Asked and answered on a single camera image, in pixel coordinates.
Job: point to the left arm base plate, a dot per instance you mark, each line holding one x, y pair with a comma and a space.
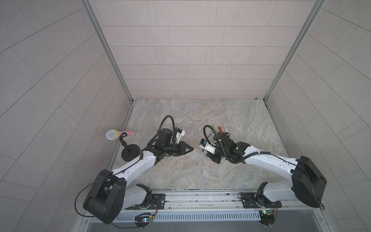
156, 200

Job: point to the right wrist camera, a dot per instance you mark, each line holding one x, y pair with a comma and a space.
207, 147

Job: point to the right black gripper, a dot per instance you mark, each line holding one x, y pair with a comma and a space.
212, 157

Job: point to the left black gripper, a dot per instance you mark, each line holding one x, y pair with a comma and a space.
181, 149

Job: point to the pink yellow toy microphone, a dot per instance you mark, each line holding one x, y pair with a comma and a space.
114, 134

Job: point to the aluminium rail frame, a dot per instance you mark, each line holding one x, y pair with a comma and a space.
212, 200

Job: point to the left circuit board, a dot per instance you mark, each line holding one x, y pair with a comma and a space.
143, 219

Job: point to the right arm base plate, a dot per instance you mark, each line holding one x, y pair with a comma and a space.
250, 200

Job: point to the circuit board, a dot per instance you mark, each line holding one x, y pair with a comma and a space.
267, 217
143, 219

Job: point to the right circuit board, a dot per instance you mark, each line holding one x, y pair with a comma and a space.
267, 217

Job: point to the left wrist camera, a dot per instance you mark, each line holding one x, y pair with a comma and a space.
179, 134

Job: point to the white ventilation grille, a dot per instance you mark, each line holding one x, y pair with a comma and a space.
202, 216

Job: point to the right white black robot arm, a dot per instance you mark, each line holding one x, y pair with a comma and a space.
303, 180

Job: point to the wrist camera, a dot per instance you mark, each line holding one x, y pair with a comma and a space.
207, 147
179, 134

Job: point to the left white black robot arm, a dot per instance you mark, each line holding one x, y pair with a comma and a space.
110, 192

